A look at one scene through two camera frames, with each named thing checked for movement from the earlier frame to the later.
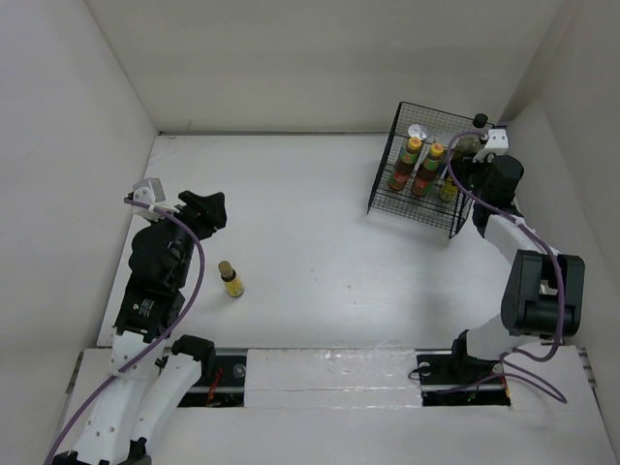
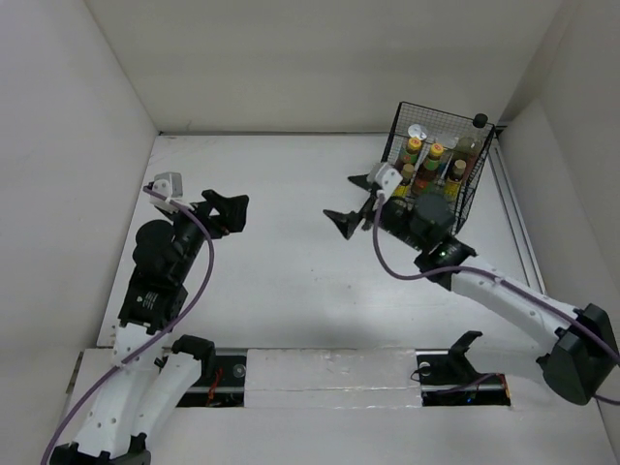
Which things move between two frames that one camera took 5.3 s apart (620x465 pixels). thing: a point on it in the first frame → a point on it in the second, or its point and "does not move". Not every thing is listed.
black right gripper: [463, 169] → [348, 222]
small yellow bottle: [234, 285] → [403, 190]
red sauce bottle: [425, 174] does not move
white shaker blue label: [418, 131] does not move
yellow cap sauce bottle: [401, 174] does not move
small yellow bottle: [449, 190] does not move
